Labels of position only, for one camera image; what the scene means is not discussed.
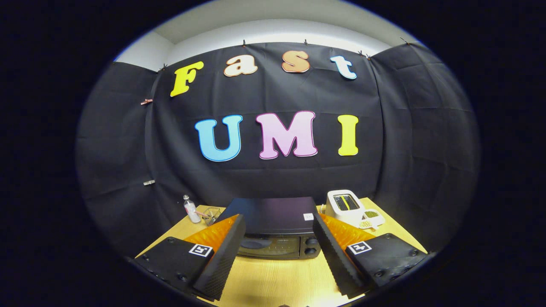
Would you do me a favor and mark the small clear bottle white label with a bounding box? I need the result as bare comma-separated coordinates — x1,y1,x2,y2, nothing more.
183,195,201,224

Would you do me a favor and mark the white pop-up toaster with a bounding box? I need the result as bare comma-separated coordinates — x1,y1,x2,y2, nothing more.
325,189,366,227

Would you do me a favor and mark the black toaster oven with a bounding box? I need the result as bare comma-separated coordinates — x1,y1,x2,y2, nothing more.
215,196,322,261

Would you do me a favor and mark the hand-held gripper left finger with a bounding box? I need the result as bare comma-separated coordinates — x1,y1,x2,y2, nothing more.
134,213,247,301

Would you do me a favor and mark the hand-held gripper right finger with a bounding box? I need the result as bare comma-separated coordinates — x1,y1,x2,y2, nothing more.
313,212,428,299

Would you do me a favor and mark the small wire basket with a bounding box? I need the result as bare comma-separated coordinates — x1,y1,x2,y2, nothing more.
200,207,222,226

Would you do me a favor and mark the white divided dish with beans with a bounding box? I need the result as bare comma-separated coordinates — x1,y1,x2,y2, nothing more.
357,208,386,231

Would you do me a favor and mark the black backdrop cloth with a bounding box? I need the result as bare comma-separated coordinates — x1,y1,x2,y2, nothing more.
76,42,482,256

